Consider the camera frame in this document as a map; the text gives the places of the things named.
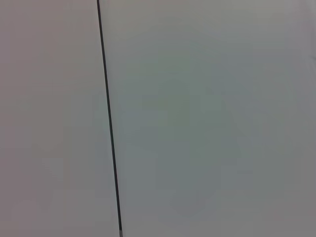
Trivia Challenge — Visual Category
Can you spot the thin black strip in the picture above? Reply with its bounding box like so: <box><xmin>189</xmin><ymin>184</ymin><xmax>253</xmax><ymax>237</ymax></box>
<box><xmin>96</xmin><ymin>0</ymin><xmax>123</xmax><ymax>237</ymax></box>

